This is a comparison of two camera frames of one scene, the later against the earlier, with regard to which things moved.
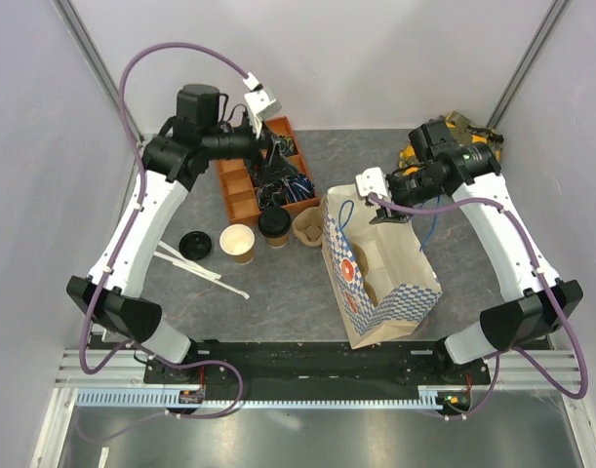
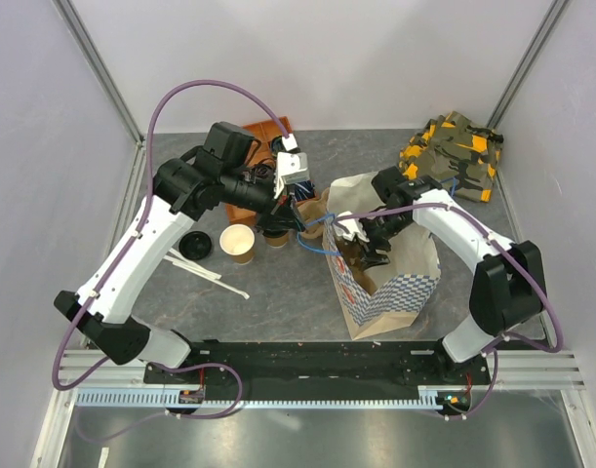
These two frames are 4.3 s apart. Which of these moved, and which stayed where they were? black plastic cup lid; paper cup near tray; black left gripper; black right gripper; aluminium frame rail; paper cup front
Moved: black right gripper; black left gripper
Stayed: paper cup near tray; paper cup front; aluminium frame rail; black plastic cup lid
